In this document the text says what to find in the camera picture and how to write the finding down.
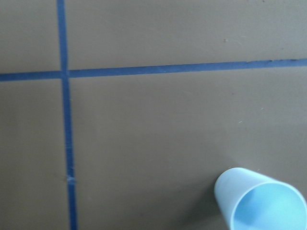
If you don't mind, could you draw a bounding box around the pale blue cup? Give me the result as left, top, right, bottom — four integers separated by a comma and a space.
214, 167, 307, 230

